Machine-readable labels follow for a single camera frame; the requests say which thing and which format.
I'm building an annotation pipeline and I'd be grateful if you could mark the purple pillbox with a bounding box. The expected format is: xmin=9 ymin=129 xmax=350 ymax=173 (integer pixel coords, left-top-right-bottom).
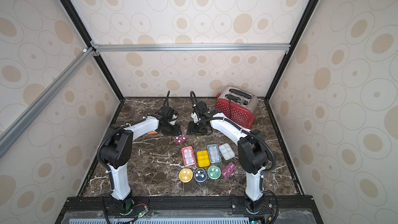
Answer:
xmin=221 ymin=162 xmax=237 ymax=178
xmin=174 ymin=134 xmax=188 ymax=145

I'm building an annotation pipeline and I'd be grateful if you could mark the white pillbox with amber lid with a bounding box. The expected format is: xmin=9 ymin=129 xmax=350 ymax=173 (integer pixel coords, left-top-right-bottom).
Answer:
xmin=197 ymin=150 xmax=211 ymax=168

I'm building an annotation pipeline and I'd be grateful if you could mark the teal rectangular pillbox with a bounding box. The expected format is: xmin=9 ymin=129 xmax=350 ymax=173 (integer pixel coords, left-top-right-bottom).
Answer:
xmin=207 ymin=144 xmax=222 ymax=164

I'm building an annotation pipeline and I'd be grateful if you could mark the red pillbox clear lid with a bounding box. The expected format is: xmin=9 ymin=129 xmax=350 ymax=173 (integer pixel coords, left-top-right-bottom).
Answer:
xmin=181 ymin=146 xmax=196 ymax=167

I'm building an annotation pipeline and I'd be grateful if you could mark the white pillbox clear lid front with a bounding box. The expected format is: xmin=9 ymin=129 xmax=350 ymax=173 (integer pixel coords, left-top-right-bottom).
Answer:
xmin=219 ymin=143 xmax=235 ymax=160

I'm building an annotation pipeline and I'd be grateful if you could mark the green round pillbox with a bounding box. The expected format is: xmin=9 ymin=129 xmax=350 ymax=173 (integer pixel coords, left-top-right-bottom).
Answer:
xmin=207 ymin=165 xmax=221 ymax=180

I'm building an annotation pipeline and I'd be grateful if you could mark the dark blue round pillbox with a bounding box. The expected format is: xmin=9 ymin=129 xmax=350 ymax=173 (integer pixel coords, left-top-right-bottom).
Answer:
xmin=193 ymin=168 xmax=207 ymax=183

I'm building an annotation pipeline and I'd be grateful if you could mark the yellow round pillbox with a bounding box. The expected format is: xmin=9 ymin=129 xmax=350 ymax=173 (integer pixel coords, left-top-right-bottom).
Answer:
xmin=179 ymin=168 xmax=193 ymax=183

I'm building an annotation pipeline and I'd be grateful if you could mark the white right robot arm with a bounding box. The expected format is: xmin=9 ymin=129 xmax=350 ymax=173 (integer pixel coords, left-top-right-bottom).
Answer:
xmin=187 ymin=91 xmax=276 ymax=213

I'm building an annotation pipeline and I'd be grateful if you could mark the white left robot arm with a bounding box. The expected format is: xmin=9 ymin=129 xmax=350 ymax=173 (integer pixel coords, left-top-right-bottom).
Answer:
xmin=96 ymin=92 xmax=182 ymax=212

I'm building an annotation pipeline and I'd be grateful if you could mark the red and silver toaster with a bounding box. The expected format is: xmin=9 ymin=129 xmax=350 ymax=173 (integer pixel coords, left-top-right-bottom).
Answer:
xmin=215 ymin=87 xmax=259 ymax=129

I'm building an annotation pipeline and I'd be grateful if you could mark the aluminium frame crossbar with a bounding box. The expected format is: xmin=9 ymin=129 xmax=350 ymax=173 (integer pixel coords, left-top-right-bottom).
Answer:
xmin=90 ymin=43 xmax=291 ymax=54

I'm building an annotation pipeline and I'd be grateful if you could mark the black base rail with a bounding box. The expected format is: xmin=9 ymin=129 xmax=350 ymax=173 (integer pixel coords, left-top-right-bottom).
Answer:
xmin=56 ymin=194 xmax=323 ymax=224

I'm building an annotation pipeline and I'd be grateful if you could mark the aluminium frame side bar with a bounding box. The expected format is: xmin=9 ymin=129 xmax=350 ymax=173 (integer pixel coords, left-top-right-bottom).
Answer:
xmin=1 ymin=47 xmax=94 ymax=156

